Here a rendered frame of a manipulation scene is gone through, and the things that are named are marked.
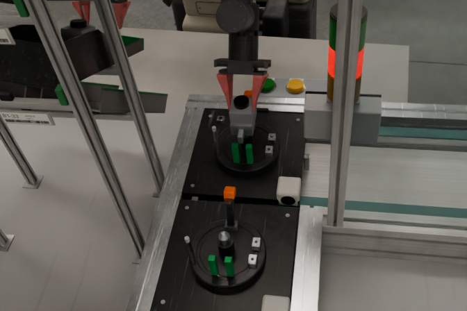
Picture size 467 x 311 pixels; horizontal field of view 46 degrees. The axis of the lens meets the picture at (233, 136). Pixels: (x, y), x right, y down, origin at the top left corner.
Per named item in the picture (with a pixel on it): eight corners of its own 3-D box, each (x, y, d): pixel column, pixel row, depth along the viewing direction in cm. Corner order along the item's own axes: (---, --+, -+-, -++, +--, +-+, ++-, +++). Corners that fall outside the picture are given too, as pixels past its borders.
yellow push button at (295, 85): (288, 84, 134) (288, 78, 132) (304, 85, 133) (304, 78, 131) (286, 95, 131) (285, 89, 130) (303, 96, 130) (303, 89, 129)
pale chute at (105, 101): (115, 103, 130) (117, 85, 129) (165, 113, 126) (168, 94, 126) (39, 101, 103) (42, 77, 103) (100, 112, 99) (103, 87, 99)
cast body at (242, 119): (235, 111, 114) (232, 87, 109) (256, 112, 113) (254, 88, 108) (229, 143, 109) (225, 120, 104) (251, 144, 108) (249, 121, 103)
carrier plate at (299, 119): (204, 115, 129) (203, 109, 128) (307, 120, 125) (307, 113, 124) (182, 198, 114) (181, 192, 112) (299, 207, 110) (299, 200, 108)
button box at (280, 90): (255, 94, 140) (254, 76, 135) (339, 97, 136) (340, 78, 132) (251, 114, 135) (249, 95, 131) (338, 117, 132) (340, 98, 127)
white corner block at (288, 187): (279, 187, 113) (278, 175, 110) (301, 189, 113) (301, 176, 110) (276, 206, 110) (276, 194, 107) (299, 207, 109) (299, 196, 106)
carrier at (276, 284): (181, 204, 113) (169, 166, 104) (299, 213, 109) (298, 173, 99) (151, 317, 97) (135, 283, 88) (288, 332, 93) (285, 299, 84)
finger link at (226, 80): (252, 114, 104) (254, 64, 102) (215, 112, 106) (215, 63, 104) (257, 109, 111) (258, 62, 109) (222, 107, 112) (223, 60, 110)
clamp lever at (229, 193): (226, 220, 104) (225, 185, 100) (237, 221, 103) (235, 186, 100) (223, 231, 100) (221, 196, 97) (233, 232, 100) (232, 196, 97)
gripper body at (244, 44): (267, 71, 102) (268, 30, 101) (212, 69, 104) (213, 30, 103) (271, 69, 109) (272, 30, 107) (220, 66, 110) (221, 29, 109)
